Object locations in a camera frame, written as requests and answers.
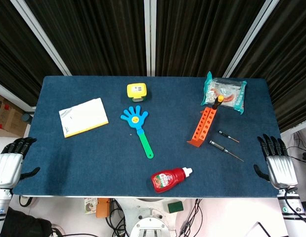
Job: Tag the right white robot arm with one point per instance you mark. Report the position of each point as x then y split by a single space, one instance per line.
292 219

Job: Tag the orange screwdriver rack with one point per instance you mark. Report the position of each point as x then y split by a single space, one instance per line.
202 128

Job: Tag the orange box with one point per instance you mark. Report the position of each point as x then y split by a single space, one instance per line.
103 208

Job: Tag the blue carpet table mat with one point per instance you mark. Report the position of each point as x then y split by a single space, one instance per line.
93 160

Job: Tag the black screwdriver with orange cap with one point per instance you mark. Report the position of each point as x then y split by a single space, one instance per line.
217 101

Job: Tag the red ketchup bottle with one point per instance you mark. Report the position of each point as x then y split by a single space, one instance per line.
167 180

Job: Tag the grey round container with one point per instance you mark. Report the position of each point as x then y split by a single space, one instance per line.
27 118

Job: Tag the white metal frame post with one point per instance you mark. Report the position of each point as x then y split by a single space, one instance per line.
39 34
150 37
251 37

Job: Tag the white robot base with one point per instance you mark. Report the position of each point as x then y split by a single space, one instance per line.
143 209

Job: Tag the green block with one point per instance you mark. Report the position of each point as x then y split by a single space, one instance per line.
175 207

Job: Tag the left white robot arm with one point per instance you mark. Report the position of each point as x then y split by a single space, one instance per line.
2 202

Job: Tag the teal clear snack packet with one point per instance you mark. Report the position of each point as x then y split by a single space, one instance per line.
227 93

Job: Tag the black pleated curtain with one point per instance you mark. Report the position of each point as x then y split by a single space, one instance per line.
288 61
93 37
14 54
197 37

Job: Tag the brown cardboard box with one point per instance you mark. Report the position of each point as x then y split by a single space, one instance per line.
9 118

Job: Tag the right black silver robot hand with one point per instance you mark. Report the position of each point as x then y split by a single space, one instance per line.
281 170

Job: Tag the white black sneaker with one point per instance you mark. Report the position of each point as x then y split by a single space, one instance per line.
26 200

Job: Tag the long silver screwdriver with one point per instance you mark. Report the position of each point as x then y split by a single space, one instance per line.
217 145

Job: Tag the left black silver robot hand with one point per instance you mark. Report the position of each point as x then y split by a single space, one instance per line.
8 168

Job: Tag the short black precision screwdriver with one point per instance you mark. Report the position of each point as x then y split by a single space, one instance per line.
223 133

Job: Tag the white board with black edge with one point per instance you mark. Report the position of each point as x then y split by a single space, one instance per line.
259 230

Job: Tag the small printed packet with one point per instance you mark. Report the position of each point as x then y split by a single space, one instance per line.
90 206

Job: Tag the white yellow-edged notebook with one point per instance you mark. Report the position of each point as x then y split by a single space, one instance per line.
83 117

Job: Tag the blue green hand clapper toy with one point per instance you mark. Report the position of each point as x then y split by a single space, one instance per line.
134 119

